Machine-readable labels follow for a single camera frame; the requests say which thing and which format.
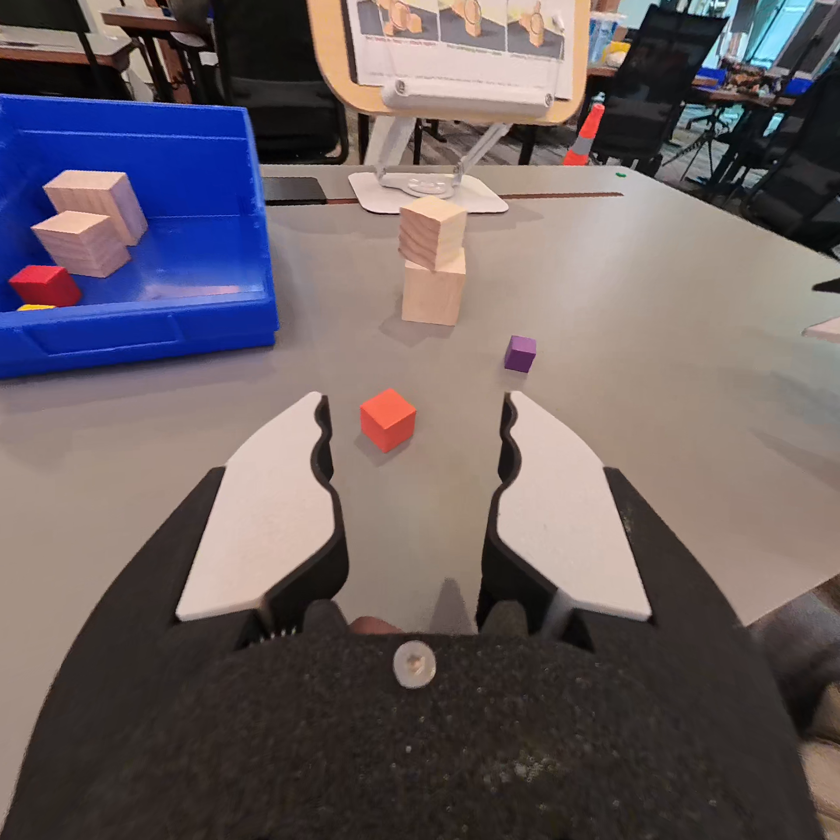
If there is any large wooden cube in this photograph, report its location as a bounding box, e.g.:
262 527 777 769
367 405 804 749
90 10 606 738
401 250 467 326
42 171 149 246

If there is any black office chair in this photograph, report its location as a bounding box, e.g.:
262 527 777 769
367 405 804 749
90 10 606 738
210 0 349 165
594 7 727 178
749 66 840 250

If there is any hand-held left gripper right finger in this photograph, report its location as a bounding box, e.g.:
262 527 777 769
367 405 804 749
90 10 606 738
477 390 652 626

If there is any blue plastic bin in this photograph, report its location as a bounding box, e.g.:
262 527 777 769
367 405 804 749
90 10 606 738
0 92 279 382

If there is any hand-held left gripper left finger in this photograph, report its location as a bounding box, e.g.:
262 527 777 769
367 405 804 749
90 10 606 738
175 392 351 626

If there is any wooden display board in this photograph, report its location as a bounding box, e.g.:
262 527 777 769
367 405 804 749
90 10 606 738
306 0 594 128

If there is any medium wooden cube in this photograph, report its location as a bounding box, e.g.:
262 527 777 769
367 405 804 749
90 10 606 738
398 197 468 271
32 210 132 279

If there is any red wooden cube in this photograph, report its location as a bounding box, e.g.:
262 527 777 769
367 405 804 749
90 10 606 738
10 266 84 309
360 389 418 454

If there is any white instruction sheet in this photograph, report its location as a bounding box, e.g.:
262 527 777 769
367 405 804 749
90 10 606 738
344 0 576 99

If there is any orange striped traffic cone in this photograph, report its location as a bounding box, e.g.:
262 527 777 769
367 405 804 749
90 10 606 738
565 103 605 168

